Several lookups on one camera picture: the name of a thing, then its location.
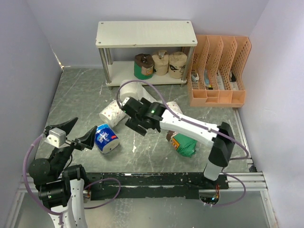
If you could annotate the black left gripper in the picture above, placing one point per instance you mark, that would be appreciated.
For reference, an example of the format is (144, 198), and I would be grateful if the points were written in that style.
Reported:
(86, 141)

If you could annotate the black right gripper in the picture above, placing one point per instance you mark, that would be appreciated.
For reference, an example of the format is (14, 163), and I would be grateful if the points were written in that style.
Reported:
(134, 125)

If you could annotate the plain white paper roll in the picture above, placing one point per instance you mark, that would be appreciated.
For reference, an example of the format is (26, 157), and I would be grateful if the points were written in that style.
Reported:
(135, 90)

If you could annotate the green roll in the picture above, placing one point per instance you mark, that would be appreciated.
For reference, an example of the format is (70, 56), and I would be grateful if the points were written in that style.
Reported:
(184, 145)
(143, 66)

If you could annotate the tan roll with tail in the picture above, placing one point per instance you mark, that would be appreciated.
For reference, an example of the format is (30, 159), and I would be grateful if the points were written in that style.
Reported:
(161, 62)

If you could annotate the tan paper roll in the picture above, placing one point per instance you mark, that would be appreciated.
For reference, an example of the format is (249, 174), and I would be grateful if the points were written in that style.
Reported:
(177, 63)

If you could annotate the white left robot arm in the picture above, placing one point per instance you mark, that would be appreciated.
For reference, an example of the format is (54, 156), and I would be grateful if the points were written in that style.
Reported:
(52, 183)

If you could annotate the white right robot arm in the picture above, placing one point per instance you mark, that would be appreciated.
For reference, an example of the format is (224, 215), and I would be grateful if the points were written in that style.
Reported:
(219, 137)

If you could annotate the white two-tier shelf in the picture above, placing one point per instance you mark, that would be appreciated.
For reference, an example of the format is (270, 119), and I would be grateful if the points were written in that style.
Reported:
(142, 34)

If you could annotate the red-dotted paper roll left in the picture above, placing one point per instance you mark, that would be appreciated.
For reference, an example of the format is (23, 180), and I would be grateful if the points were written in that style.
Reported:
(112, 114)

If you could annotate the red-dotted paper roll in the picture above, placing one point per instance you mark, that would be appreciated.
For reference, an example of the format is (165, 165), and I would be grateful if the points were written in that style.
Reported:
(112, 114)
(174, 107)

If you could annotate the blue wrapped tissue roll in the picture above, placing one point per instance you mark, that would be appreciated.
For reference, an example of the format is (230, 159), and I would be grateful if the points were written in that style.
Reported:
(105, 139)

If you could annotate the red-dotted paper roll right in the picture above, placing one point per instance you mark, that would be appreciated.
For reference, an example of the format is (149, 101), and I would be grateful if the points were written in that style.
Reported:
(174, 107)

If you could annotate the orange plastic file organizer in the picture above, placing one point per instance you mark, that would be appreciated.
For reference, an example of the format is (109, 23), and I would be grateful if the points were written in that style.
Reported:
(215, 79)

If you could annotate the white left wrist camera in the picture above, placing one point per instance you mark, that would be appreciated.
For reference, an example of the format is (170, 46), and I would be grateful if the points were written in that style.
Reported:
(57, 138)

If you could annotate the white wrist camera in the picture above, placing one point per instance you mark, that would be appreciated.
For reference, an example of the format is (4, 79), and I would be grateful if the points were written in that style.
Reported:
(124, 101)
(57, 138)

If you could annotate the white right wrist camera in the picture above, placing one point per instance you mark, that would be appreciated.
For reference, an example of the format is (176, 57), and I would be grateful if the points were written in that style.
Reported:
(124, 101)

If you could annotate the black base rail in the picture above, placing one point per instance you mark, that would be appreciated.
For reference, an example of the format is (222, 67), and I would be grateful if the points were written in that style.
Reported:
(187, 185)

